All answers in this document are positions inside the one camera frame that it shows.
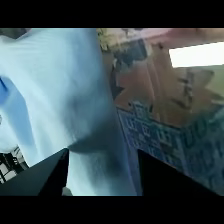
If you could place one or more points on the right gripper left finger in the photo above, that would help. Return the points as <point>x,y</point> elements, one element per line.
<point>43,176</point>

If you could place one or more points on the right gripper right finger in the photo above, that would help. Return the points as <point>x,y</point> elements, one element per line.
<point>163,180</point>

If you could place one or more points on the light blue garment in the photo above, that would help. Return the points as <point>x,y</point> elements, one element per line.
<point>60,93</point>

